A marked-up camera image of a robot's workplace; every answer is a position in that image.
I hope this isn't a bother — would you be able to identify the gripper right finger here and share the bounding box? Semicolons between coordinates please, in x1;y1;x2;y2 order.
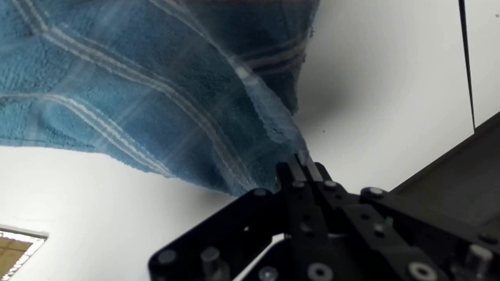
298;153;500;281

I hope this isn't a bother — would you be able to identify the blue cloth with white stripes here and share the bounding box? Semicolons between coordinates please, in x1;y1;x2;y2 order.
0;0;321;197

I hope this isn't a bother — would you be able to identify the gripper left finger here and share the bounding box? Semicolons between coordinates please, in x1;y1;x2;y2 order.
148;155;333;281

